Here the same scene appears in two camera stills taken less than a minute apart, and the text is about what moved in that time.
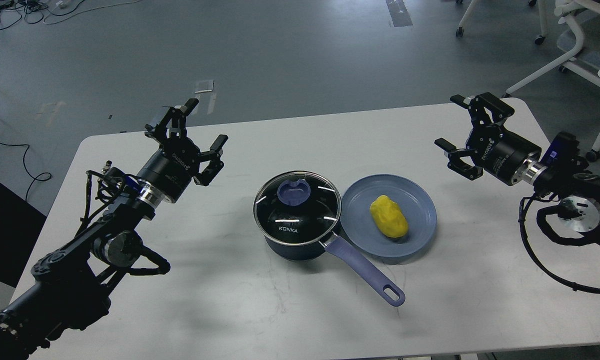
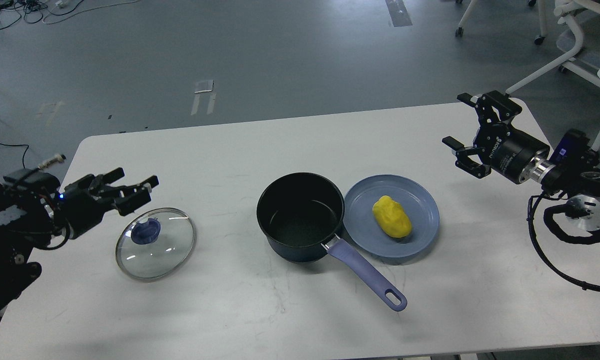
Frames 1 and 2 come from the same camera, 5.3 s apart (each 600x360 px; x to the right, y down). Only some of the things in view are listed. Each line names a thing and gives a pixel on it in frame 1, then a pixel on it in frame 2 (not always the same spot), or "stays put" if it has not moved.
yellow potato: x=389 y=216 stays put
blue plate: x=358 y=226 stays put
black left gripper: x=170 y=172 → x=83 y=207
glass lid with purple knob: x=297 y=208 → x=157 y=244
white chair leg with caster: x=459 y=31 stays put
